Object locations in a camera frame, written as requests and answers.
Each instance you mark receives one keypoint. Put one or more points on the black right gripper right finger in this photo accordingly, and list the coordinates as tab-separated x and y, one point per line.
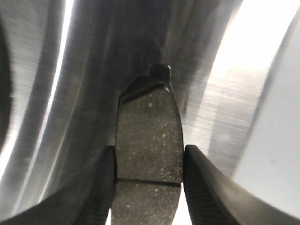
214	199

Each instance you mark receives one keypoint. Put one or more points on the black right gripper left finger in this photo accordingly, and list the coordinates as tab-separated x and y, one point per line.
84	200

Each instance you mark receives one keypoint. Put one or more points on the grey brake pad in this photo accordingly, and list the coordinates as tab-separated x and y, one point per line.
148	151

